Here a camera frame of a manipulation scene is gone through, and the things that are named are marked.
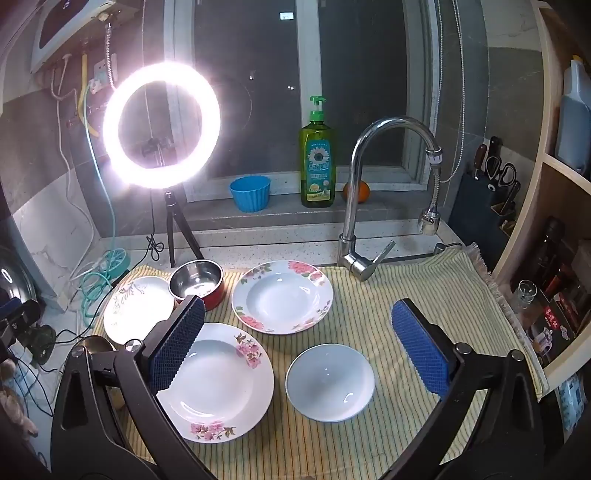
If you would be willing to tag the dark glass bottle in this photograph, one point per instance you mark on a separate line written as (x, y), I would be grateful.
(549, 249)

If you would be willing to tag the red printed box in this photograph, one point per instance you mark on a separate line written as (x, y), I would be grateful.
(554, 323)

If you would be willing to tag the black scissors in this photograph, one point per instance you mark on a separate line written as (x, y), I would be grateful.
(508, 173)

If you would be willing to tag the window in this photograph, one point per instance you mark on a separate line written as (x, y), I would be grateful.
(258, 92)

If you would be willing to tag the white plate pink rose rim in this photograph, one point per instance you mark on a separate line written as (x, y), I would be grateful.
(281, 297)

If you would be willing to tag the water heater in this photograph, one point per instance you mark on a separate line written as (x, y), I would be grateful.
(60, 27)

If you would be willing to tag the yellow striped towel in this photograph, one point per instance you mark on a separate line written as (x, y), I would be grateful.
(369, 300)

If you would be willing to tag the chrome faucet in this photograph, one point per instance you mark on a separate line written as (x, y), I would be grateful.
(353, 184)

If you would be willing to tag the black device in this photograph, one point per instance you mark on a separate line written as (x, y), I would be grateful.
(21, 323)

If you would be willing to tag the orange fruit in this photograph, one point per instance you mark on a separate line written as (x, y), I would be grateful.
(363, 191)

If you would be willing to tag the wall outlet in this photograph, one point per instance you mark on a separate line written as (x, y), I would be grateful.
(99, 69)

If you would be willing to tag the dark blue knife block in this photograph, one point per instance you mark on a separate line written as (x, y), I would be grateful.
(475, 207)

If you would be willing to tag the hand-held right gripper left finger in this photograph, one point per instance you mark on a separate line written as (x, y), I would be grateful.
(178, 344)

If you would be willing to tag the black tripod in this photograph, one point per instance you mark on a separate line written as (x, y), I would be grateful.
(171, 217)

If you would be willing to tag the white plastic jug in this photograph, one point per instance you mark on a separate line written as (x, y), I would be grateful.
(572, 124)

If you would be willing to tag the dark green base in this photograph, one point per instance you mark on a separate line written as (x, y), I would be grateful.
(44, 344)

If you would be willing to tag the white plate brown branch print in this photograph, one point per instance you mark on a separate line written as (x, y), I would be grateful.
(134, 318)

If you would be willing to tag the plain white bowl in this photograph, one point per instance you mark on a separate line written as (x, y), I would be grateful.
(330, 383)

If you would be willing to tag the person's left hand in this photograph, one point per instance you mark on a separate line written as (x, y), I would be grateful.
(11, 406)

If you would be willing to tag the white plate pink blossom print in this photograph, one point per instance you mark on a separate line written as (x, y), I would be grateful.
(221, 383)

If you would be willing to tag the blue white packet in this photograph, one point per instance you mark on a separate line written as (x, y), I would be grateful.
(570, 397)

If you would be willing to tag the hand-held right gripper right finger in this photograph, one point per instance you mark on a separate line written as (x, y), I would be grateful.
(422, 350)

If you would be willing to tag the clear drinking glass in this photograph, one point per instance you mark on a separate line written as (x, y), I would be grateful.
(524, 295)

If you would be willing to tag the green dish soap bottle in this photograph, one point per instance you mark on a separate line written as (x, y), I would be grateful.
(317, 161)

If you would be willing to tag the wooden shelf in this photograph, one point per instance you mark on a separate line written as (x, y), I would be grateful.
(551, 115)

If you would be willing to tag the blue ribbed cup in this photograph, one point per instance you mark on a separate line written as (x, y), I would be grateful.
(250, 196)

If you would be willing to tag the red steel bowl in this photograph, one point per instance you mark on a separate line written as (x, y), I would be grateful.
(196, 277)

